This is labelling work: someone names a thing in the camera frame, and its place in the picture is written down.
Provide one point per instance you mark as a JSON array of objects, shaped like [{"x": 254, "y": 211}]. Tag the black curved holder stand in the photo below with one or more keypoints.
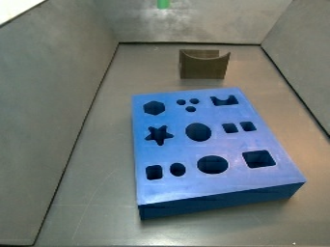
[{"x": 202, "y": 64}]

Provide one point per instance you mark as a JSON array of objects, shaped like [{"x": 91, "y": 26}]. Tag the green oval peg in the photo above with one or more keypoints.
[{"x": 162, "y": 4}]

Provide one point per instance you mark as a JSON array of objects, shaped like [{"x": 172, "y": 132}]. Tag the blue foam shape board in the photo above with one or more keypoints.
[{"x": 206, "y": 153}]

